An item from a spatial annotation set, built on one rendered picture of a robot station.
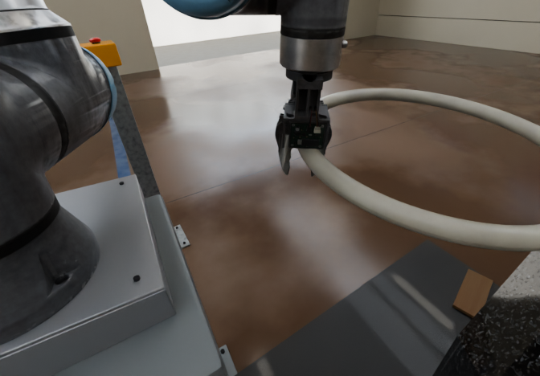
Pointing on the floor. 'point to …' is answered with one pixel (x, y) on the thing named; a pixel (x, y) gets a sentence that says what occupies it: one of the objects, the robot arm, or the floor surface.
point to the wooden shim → (472, 293)
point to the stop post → (132, 136)
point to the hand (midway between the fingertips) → (300, 167)
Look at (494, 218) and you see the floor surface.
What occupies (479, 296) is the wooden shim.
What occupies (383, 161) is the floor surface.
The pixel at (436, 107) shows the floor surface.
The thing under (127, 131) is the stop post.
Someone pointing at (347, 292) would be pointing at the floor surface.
